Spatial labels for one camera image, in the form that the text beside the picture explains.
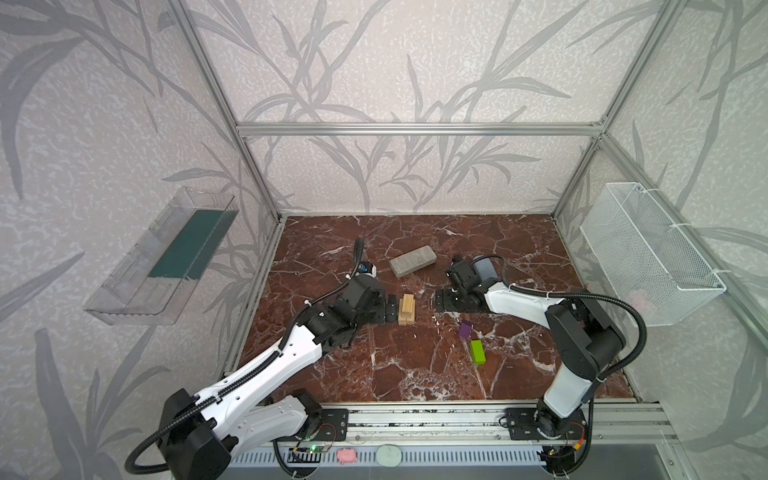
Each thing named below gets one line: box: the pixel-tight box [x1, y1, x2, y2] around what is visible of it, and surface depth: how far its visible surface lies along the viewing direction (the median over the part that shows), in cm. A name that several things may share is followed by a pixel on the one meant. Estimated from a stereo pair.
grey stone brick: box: [390, 245, 437, 277], surface depth 105 cm
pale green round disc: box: [375, 444, 402, 467], surface depth 70 cm
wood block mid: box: [401, 294, 415, 319], surface depth 91 cm
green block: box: [470, 340, 487, 365], surface depth 85 cm
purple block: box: [459, 320, 473, 338], surface depth 92 cm
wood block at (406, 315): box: [398, 306, 415, 326], surface depth 92 cm
